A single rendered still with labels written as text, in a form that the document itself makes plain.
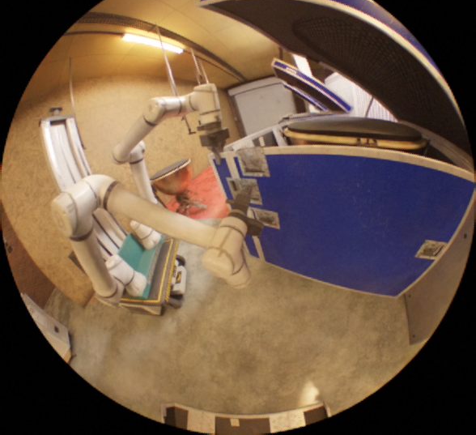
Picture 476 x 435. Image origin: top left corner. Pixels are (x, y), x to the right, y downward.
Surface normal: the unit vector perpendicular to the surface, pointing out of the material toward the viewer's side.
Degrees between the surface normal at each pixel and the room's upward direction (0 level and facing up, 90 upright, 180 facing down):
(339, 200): 90
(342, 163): 90
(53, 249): 90
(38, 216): 90
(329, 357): 0
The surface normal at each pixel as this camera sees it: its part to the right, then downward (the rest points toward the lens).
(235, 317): -0.29, -0.83
